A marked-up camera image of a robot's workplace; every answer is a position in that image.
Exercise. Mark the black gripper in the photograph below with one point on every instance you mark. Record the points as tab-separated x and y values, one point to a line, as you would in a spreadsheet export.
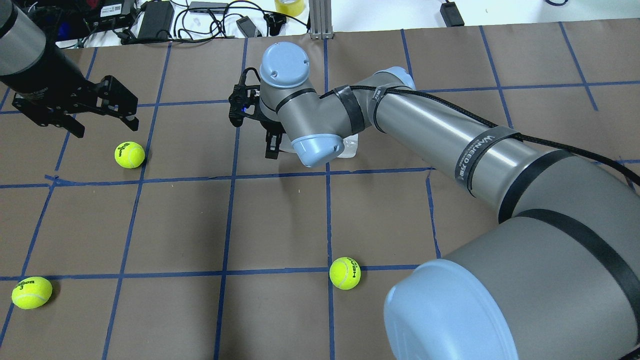
273	138
44	70

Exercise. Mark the Wilson tennis ball can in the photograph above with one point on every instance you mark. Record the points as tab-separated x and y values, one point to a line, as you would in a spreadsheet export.
350	146

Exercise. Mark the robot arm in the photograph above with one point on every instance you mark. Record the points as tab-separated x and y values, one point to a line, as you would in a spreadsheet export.
557	279
22	43

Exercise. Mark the yellow tennis ball near right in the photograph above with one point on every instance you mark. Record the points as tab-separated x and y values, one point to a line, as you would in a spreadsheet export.
129	155

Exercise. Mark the yellow Head tennis ball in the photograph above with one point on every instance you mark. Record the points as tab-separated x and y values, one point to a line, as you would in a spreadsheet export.
345	273

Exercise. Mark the yellow tennis ball far right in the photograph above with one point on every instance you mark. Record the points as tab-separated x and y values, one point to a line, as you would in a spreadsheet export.
32	292

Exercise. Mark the black power brick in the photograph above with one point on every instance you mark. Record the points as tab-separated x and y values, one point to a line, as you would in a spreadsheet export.
157	17

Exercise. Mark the yellow tape roll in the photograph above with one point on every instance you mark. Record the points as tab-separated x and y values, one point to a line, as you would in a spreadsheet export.
292	8

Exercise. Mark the grey usb hub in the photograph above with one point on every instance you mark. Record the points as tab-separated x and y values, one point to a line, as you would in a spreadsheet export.
205	7

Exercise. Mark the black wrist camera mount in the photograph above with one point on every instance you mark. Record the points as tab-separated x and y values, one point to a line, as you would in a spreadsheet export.
244	100

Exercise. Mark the aluminium frame post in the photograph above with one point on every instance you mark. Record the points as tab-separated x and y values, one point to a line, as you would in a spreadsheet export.
320	19

